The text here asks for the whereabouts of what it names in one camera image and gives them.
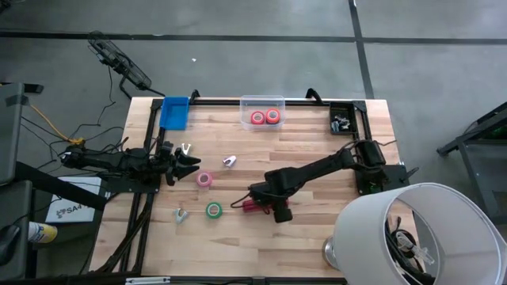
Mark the blue plastic bin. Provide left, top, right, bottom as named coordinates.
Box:
left=158, top=96, right=190, bottom=131

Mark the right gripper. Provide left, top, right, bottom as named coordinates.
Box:
left=249, top=177, right=295, bottom=224

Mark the grey equipment case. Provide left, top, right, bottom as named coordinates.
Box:
left=0, top=82, right=25, bottom=186

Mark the silver lamp base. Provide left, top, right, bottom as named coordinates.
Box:
left=322, top=236, right=341, bottom=271

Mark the black computer mouse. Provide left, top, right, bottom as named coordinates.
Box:
left=0, top=224, right=21, bottom=266

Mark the clear lamp bulb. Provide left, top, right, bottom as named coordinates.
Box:
left=395, top=231, right=436, bottom=266

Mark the green tape roll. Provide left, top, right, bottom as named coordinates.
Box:
left=205, top=202, right=223, bottom=219

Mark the black mesh basket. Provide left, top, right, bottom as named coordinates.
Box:
left=330, top=101, right=360, bottom=135

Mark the pink tape roll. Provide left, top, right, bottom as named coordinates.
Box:
left=196, top=171, right=214, bottom=188

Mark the red stapler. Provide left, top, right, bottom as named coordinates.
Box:
left=242, top=199, right=289, bottom=215

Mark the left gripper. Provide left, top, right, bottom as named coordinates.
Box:
left=152, top=141, right=202, bottom=187

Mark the white printed paper sheet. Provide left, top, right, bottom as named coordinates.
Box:
left=45, top=176, right=103, bottom=224

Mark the black diagonal beam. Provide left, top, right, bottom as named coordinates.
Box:
left=14, top=161, right=108, bottom=211

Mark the white label strip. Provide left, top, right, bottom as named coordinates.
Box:
left=125, top=276, right=171, bottom=285

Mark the clear plastic bin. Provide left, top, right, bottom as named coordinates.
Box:
left=239, top=94, right=286, bottom=131

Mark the black metal side table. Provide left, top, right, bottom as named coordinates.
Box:
left=436, top=101, right=507, bottom=222

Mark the white lamp shade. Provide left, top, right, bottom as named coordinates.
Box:
left=332, top=182, right=502, bottom=285

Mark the yellow white spray can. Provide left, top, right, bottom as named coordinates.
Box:
left=27, top=221, right=59, bottom=245

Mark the black wire floor fan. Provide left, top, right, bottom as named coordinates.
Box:
left=86, top=30, right=154, bottom=100

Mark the yellow cable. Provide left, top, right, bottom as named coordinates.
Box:
left=29, top=103, right=86, bottom=146

